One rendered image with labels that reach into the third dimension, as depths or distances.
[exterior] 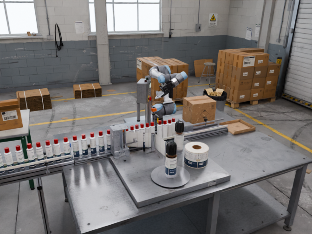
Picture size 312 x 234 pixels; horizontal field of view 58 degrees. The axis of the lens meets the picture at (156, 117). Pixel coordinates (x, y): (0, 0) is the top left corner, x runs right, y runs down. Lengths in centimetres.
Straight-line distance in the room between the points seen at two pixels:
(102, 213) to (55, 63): 610
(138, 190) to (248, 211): 136
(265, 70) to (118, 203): 512
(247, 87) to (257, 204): 362
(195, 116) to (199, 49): 589
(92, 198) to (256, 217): 164
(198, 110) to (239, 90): 320
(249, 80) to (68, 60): 453
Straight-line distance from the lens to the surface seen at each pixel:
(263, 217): 309
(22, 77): 785
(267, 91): 683
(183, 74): 261
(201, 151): 234
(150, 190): 211
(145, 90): 254
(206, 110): 320
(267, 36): 786
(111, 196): 216
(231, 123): 341
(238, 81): 621
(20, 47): 771
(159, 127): 272
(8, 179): 256
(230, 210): 307
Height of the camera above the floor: 216
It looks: 22 degrees down
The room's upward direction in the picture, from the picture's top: 1 degrees clockwise
